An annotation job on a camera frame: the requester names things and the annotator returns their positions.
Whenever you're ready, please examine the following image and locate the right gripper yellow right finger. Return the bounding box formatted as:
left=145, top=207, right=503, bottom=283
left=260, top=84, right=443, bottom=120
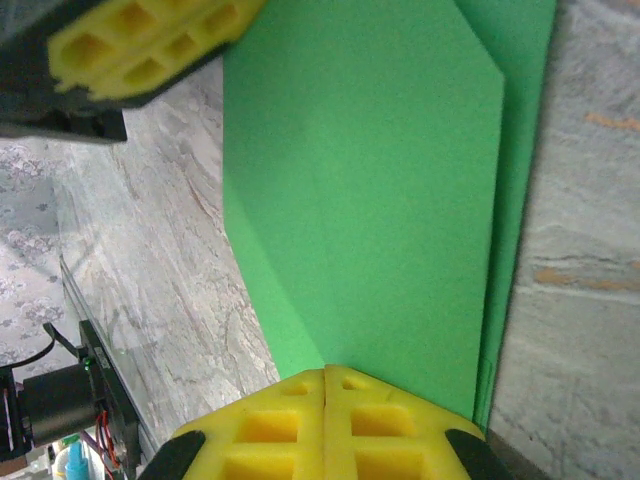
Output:
left=324, top=364, right=516, bottom=480

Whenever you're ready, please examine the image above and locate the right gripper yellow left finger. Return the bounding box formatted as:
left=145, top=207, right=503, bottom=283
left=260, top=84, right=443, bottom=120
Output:
left=142, top=367, right=326, bottom=480

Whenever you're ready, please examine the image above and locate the green paper sheet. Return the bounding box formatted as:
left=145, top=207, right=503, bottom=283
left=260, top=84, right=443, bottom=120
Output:
left=219, top=0, right=559, bottom=436

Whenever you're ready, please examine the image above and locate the blue white bottle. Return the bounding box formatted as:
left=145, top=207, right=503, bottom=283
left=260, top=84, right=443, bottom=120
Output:
left=49, top=434, right=99, bottom=480

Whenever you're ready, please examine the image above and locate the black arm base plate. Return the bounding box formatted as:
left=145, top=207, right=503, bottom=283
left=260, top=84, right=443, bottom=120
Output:
left=78, top=319, right=144, bottom=479

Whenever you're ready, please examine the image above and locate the thin red wire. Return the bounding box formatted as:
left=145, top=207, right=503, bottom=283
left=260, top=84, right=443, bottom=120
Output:
left=94, top=409, right=126, bottom=471

